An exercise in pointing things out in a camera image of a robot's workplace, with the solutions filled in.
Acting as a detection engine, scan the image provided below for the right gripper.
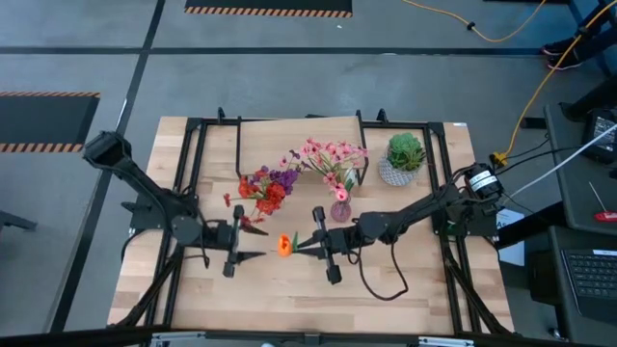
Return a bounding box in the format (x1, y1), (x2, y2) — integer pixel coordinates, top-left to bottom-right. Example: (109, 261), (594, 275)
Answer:
(294, 205), (362, 285)

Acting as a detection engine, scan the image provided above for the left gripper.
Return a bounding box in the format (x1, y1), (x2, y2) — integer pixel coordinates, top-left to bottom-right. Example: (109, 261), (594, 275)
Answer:
(211, 204), (270, 279)

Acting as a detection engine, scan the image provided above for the orange artificial tulip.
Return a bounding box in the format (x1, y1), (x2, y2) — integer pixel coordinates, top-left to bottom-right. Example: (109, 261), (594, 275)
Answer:
(277, 231), (320, 259)

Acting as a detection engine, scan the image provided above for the pink ribbed glass vase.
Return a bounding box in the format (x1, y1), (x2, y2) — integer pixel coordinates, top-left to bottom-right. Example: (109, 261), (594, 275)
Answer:
(330, 197), (354, 224)

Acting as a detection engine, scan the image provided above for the red artificial flower bunch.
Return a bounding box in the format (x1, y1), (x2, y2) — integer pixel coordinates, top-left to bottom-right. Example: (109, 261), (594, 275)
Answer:
(222, 165), (288, 228)

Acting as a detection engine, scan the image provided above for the purple artificial flower bunch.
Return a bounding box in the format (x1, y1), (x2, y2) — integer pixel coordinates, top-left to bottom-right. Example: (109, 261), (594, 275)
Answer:
(249, 148), (304, 197)

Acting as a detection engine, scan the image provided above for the pink blossom flower spray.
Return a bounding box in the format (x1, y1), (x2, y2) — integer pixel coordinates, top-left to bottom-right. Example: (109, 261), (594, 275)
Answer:
(278, 137), (370, 190)

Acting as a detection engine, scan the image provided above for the black metal shelf leg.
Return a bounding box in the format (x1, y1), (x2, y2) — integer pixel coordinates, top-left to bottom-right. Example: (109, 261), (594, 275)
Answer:
(355, 108), (371, 187)
(234, 114), (244, 180)

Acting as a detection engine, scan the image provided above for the succulent in triangle-patterned pot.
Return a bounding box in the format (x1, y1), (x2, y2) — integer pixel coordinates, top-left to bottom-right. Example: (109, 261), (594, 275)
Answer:
(377, 131), (428, 188)

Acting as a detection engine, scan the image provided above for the black hazard-striped floor mat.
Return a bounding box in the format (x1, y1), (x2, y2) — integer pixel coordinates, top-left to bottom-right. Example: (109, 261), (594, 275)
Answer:
(0, 91), (102, 154)
(183, 0), (354, 19)

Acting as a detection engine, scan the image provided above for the black side desk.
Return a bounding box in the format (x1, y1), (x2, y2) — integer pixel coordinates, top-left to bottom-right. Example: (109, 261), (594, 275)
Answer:
(543, 102), (617, 237)

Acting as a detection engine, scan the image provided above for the laptop keyboard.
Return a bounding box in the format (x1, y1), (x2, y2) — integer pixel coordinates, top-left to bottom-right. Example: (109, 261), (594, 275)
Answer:
(560, 247), (617, 325)

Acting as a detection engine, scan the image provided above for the person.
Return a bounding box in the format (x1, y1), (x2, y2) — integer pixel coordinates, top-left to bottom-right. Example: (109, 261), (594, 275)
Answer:
(539, 0), (617, 71)

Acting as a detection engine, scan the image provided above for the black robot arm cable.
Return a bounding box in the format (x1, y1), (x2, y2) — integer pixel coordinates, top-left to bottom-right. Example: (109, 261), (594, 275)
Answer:
(353, 234), (411, 303)

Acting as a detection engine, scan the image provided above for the silver aluminium bracket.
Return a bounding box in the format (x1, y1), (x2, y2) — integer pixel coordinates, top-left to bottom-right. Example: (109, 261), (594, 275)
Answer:
(417, 335), (476, 347)
(148, 331), (209, 347)

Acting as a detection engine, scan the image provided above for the black metal table frame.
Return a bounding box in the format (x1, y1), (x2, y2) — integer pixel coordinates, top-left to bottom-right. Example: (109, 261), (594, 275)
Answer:
(106, 106), (515, 347)

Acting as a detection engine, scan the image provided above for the white cable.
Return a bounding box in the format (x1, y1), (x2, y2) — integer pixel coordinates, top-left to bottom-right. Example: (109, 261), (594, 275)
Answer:
(508, 122), (617, 200)

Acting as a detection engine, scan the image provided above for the yellow cable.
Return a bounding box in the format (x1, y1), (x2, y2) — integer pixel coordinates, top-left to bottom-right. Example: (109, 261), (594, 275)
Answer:
(401, 0), (549, 43)
(489, 0), (617, 168)

